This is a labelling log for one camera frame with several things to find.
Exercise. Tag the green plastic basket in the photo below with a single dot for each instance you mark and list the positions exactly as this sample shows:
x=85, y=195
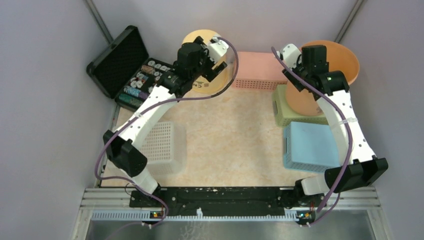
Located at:
x=284, y=115

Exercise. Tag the white slotted cable duct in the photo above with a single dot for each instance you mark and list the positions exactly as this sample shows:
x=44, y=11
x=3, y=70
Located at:
x=147, y=216

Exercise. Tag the black case with parts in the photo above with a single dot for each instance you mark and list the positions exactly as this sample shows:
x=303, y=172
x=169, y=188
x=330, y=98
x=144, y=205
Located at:
x=125, y=72

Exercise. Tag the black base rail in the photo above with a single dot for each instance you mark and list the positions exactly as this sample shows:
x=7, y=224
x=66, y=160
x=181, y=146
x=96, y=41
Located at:
x=226, y=201

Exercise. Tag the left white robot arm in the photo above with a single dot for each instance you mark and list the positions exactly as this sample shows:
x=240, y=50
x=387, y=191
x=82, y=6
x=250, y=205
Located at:
x=122, y=146

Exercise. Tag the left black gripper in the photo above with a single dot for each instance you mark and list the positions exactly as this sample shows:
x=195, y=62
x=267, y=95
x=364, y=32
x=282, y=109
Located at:
x=209, y=75

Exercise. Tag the yellow capybara bucket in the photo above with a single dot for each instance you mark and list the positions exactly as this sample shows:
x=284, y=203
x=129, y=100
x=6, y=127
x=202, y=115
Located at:
x=201, y=85

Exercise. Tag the orange capybara bucket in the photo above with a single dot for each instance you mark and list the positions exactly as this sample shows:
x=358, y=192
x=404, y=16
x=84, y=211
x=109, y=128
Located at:
x=338, y=58

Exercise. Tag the white perforated plastic basket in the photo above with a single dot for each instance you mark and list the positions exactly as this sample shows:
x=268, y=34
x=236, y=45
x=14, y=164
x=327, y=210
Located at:
x=165, y=148

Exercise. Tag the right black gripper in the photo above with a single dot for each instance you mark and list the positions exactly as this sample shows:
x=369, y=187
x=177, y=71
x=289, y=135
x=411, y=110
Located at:
x=299, y=86

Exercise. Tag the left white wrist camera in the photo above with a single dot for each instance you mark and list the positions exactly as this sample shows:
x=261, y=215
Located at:
x=217, y=48

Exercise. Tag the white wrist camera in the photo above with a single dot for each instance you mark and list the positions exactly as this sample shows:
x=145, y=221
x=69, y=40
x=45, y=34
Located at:
x=290, y=55
x=217, y=48

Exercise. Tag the blue plastic basket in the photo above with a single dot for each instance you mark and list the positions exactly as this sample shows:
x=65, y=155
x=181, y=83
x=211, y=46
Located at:
x=309, y=147

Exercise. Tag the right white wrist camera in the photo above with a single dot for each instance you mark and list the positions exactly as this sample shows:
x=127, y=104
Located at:
x=290, y=55

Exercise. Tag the pink plastic basket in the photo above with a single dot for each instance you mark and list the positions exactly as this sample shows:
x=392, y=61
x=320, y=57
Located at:
x=258, y=71

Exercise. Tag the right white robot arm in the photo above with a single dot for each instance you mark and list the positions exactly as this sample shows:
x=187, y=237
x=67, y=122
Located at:
x=312, y=68

